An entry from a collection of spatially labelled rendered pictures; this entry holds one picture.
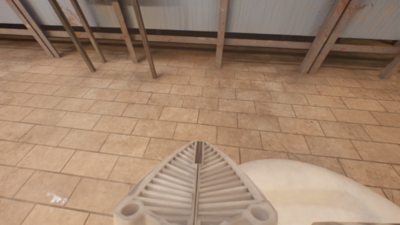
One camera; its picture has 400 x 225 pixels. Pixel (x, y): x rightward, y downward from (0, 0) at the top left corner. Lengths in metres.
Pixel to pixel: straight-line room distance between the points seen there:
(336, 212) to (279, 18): 1.14
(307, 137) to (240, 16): 0.91
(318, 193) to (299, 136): 0.58
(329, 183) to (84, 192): 0.90
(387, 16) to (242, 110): 1.14
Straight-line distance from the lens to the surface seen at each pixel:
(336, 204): 0.56
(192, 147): 0.17
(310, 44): 1.51
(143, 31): 1.14
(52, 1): 1.47
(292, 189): 0.47
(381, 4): 1.61
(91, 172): 0.96
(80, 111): 1.29
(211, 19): 1.29
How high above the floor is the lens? 0.76
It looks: 45 degrees down
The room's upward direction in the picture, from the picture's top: straight up
